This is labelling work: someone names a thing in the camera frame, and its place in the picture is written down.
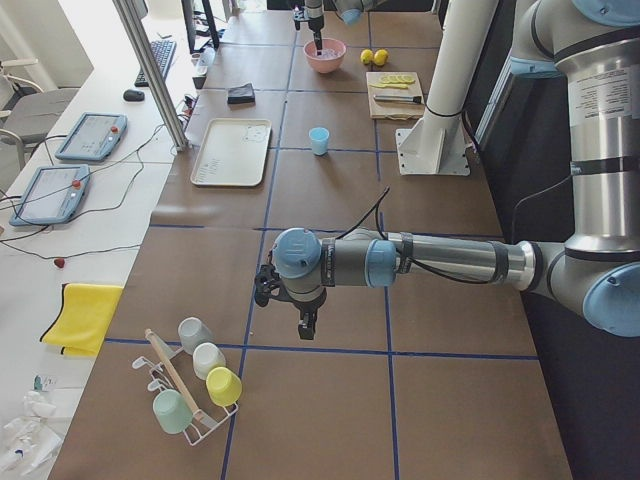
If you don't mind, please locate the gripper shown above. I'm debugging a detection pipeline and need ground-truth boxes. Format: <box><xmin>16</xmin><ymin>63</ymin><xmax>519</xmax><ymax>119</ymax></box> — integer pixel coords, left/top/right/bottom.
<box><xmin>293</xmin><ymin>0</ymin><xmax>324</xmax><ymax>55</ymax></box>
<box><xmin>293</xmin><ymin>298</ymin><xmax>326</xmax><ymax>340</ymax></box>

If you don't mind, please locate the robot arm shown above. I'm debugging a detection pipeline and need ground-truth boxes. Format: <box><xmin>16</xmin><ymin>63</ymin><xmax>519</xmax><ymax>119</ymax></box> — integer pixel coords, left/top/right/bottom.
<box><xmin>254</xmin><ymin>1</ymin><xmax>639</xmax><ymax>340</ymax></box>
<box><xmin>291</xmin><ymin>0</ymin><xmax>384</xmax><ymax>54</ymax></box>

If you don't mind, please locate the clear ice cube pile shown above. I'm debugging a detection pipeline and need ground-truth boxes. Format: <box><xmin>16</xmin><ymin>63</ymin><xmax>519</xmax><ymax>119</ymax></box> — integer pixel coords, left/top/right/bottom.
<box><xmin>311</xmin><ymin>47</ymin><xmax>341</xmax><ymax>61</ymax></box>

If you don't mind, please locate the light blue plastic cup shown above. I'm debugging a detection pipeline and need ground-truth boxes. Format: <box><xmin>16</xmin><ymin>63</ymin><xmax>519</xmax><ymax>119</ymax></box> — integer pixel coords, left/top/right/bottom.
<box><xmin>308</xmin><ymin>127</ymin><xmax>330</xmax><ymax>156</ymax></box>

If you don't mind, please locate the yellow cup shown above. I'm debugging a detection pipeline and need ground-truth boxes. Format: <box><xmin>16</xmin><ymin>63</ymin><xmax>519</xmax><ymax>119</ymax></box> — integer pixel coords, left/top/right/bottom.
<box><xmin>206</xmin><ymin>366</ymin><xmax>242</xmax><ymax>407</ymax></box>

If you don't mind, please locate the white cup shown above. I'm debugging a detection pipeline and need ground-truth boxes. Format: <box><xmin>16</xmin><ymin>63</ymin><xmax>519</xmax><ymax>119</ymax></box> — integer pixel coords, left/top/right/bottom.
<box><xmin>192</xmin><ymin>342</ymin><xmax>226</xmax><ymax>380</ymax></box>

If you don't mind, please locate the grey cup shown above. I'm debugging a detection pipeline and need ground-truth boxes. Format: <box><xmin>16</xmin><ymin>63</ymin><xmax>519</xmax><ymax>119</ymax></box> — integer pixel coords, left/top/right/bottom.
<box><xmin>178</xmin><ymin>317</ymin><xmax>214</xmax><ymax>355</ymax></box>

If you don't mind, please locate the mint green cup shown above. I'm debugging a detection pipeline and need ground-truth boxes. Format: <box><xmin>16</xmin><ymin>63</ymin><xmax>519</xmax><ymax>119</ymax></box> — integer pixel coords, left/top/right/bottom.
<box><xmin>152</xmin><ymin>389</ymin><xmax>193</xmax><ymax>434</ymax></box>

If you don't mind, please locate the pink bowl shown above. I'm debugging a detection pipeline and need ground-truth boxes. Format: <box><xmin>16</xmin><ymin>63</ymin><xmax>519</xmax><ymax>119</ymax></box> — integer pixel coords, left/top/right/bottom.
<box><xmin>303</xmin><ymin>38</ymin><xmax>347</xmax><ymax>74</ymax></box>

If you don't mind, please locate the upper whole lemon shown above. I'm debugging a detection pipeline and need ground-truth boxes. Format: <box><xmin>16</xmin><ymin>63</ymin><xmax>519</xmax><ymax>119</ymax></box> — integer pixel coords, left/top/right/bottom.
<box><xmin>360</xmin><ymin>49</ymin><xmax>374</xmax><ymax>65</ymax></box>

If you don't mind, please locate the folded grey cloth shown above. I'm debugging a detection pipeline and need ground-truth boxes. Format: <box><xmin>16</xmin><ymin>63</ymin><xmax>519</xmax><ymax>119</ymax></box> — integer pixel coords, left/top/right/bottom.
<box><xmin>227</xmin><ymin>83</ymin><xmax>255</xmax><ymax>105</ymax></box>

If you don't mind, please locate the wooden cutting board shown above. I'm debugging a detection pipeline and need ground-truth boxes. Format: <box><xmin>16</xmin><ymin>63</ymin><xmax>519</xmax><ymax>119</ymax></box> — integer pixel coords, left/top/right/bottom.
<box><xmin>366</xmin><ymin>72</ymin><xmax>425</xmax><ymax>120</ymax></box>

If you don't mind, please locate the cream bear serving tray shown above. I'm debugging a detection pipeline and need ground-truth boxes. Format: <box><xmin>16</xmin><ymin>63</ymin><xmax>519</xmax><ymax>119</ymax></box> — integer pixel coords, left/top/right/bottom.
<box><xmin>190</xmin><ymin>118</ymin><xmax>272</xmax><ymax>187</ymax></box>

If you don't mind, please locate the black keyboard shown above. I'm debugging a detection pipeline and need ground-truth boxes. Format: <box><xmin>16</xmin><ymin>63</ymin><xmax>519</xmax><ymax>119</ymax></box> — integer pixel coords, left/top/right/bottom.
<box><xmin>134</xmin><ymin>39</ymin><xmax>177</xmax><ymax>87</ymax></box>

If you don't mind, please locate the black computer mouse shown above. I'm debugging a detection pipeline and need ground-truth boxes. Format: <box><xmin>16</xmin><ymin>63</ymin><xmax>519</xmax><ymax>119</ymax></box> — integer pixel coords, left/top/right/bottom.
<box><xmin>123</xmin><ymin>89</ymin><xmax>145</xmax><ymax>102</ymax></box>

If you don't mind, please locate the yellow cloth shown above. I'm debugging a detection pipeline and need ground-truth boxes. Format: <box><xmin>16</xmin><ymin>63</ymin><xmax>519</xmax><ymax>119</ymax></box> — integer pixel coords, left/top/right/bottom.
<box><xmin>40</xmin><ymin>283</ymin><xmax>123</xmax><ymax>357</ymax></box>

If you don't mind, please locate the far teach pendant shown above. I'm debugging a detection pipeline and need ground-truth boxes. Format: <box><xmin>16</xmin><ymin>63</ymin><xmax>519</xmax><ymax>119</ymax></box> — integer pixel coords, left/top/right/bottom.
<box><xmin>55</xmin><ymin>112</ymin><xmax>128</xmax><ymax>162</ymax></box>

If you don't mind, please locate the teach pendant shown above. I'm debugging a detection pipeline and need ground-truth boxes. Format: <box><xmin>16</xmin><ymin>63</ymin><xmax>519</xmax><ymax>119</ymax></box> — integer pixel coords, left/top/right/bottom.
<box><xmin>55</xmin><ymin>112</ymin><xmax>128</xmax><ymax>162</ymax></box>
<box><xmin>9</xmin><ymin>164</ymin><xmax>90</xmax><ymax>227</ymax></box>

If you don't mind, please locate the near teach pendant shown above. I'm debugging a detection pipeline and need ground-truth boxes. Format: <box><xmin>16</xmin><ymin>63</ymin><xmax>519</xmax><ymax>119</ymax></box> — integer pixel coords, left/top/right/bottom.
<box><xmin>9</xmin><ymin>164</ymin><xmax>90</xmax><ymax>227</ymax></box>

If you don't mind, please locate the grey office chair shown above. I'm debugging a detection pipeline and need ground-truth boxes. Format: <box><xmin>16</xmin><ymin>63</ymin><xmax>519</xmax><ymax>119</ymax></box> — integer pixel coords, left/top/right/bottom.
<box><xmin>1</xmin><ymin>58</ymin><xmax>79</xmax><ymax>169</ymax></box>

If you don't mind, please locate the crumpled plastic wrap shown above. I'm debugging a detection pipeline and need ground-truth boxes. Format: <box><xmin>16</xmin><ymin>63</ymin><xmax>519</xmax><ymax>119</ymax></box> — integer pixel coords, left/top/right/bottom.
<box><xmin>1</xmin><ymin>391</ymin><xmax>63</xmax><ymax>478</ymax></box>

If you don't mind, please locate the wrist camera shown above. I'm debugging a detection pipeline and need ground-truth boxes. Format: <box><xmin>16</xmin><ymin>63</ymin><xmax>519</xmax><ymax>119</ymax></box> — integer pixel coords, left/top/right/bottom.
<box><xmin>254</xmin><ymin>264</ymin><xmax>288</xmax><ymax>307</ymax></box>

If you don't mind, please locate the metal handled tool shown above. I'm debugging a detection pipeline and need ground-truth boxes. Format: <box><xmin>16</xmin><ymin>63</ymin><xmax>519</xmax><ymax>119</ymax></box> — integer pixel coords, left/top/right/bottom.
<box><xmin>373</xmin><ymin>94</ymin><xmax>423</xmax><ymax>105</ymax></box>

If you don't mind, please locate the white wire cup rack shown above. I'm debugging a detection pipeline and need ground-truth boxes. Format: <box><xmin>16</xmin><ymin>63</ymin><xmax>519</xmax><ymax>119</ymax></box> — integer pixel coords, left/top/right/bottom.
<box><xmin>131</xmin><ymin>344</ymin><xmax>239</xmax><ymax>447</ymax></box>

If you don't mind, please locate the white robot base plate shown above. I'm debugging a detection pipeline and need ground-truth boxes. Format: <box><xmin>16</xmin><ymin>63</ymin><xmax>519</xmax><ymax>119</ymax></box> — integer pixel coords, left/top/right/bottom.
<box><xmin>395</xmin><ymin>124</ymin><xmax>471</xmax><ymax>176</ymax></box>

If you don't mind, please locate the wooden rack handle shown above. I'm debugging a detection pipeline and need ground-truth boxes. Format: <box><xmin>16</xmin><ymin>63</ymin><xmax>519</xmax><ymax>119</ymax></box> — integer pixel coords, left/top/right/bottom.
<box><xmin>145</xmin><ymin>329</ymin><xmax>204</xmax><ymax>421</ymax></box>

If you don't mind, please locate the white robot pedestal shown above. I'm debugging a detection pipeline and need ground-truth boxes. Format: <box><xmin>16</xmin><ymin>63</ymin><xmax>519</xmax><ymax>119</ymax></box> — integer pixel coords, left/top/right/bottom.
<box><xmin>402</xmin><ymin>0</ymin><xmax>501</xmax><ymax>174</ymax></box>

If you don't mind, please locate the grey aluminium frame post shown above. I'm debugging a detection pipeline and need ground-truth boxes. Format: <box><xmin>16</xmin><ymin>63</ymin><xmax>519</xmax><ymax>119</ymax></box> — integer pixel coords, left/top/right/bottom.
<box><xmin>113</xmin><ymin>0</ymin><xmax>189</xmax><ymax>152</ymax></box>

